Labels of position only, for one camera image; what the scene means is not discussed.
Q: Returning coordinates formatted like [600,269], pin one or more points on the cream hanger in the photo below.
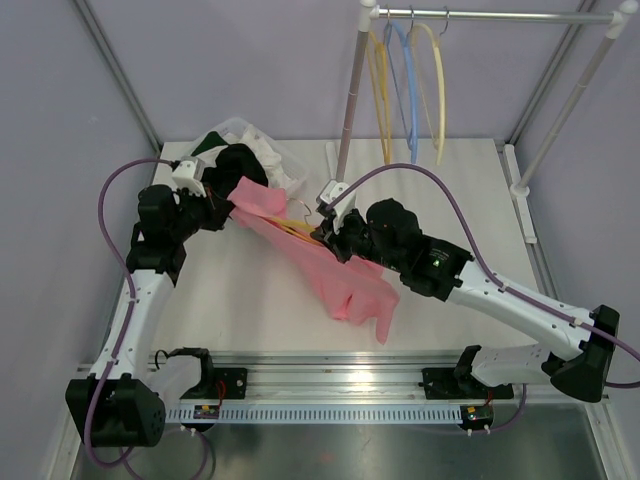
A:
[438,128]

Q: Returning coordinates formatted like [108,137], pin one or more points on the black t shirt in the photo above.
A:
[232,163]

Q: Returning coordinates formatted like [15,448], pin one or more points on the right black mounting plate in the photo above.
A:
[440,383]

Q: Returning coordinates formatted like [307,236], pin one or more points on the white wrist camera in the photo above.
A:
[335,202]
[188,175]

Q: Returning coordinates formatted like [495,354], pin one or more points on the black mounting plate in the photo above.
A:
[228,383]
[440,383]

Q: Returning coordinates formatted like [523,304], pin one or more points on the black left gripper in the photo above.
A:
[215,208]

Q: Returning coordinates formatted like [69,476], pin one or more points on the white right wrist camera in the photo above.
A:
[335,202]

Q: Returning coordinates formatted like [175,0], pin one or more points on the blue hanger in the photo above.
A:
[409,119]

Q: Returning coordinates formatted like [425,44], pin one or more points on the white plastic perforated basket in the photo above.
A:
[210,155]

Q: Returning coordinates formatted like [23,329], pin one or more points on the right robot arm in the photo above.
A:
[573,346]

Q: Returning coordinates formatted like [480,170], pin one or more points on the yellow hanger with metal hook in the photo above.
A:
[378,71]

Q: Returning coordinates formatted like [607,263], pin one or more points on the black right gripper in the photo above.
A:
[336,241]

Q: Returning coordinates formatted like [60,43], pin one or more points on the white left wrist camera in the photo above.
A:
[188,175]

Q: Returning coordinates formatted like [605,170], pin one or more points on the green and white t shirt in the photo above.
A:
[209,141]

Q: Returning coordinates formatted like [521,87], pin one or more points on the pink t shirt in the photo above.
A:
[354,291]

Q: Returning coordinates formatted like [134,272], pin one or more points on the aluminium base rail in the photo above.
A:
[285,379]

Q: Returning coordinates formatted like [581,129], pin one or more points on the white slotted cable duct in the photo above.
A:
[395,414]

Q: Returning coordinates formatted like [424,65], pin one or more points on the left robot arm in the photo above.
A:
[120,403]

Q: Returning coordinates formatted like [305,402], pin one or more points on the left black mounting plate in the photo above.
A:
[228,383]

